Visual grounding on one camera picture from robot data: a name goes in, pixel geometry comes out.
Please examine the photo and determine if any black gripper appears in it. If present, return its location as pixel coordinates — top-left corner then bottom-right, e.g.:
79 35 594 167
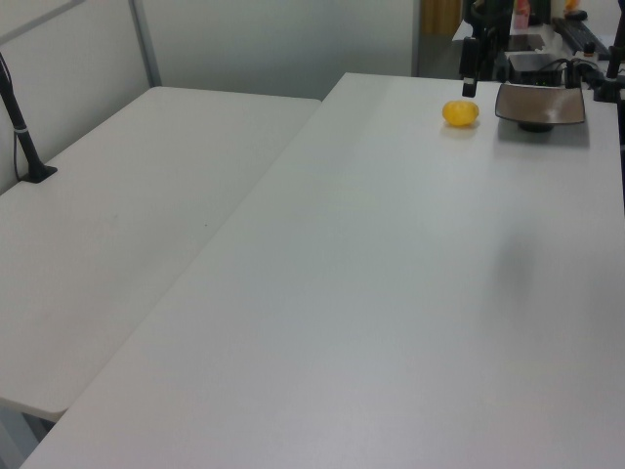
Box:
460 35 479 98

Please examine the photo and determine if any white side table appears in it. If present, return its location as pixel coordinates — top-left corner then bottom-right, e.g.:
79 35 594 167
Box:
0 86 323 424

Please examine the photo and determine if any black clamped camera stand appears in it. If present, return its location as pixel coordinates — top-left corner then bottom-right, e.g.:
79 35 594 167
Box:
579 46 625 104

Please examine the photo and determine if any black keyboard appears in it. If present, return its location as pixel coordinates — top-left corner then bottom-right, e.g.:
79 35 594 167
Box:
551 17 612 58

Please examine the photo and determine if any grey metal frame post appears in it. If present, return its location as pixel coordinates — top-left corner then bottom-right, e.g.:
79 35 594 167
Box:
128 0 163 92

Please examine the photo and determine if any crumpled white paper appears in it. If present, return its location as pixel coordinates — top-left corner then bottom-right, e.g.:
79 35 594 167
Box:
534 26 567 55

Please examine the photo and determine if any yellow potato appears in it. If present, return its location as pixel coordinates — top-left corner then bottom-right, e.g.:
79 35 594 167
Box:
441 100 480 129

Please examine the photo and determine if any black slanted camera stand pole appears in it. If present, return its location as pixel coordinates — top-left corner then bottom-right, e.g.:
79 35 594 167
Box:
0 51 59 185

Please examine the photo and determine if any black mini computer box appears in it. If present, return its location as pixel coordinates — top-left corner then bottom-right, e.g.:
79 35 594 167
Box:
507 52 570 89

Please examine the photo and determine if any yellow wooden panel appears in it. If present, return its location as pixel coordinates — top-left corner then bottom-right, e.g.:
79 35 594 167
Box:
420 0 463 36

